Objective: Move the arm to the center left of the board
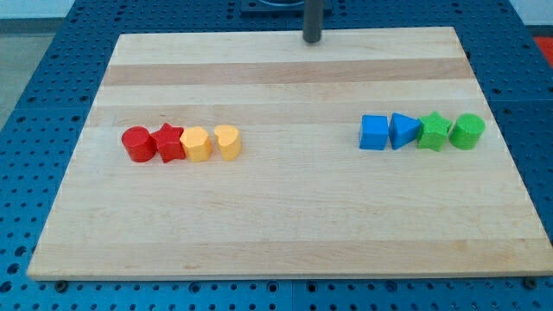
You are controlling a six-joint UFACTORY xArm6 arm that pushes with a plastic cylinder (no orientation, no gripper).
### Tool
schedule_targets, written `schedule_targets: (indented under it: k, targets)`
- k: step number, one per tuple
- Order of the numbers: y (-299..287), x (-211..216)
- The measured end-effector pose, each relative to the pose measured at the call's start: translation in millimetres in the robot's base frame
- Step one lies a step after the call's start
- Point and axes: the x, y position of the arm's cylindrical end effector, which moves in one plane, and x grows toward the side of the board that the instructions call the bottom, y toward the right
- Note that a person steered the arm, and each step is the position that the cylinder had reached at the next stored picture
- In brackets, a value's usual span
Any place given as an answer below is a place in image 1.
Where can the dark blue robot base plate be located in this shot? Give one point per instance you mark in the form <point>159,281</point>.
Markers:
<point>271,7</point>

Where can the green cylinder block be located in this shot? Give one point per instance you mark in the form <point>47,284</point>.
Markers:
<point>467,131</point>

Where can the light wooden board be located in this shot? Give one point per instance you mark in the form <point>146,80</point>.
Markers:
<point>301,200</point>

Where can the blue cube block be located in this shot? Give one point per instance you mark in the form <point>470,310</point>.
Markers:
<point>373,132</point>

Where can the red star block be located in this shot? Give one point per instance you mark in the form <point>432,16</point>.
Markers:
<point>168,143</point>

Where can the yellow heart block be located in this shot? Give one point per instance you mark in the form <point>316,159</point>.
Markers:
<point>228,139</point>

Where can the red cylinder block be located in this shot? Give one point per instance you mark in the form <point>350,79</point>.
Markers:
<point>138,144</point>

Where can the yellow hexagon block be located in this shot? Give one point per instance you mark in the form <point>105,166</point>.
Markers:
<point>196,143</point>

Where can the blue triangle block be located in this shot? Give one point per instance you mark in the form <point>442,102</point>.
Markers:
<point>403,130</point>

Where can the green star block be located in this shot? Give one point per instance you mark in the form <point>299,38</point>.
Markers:
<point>433,132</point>

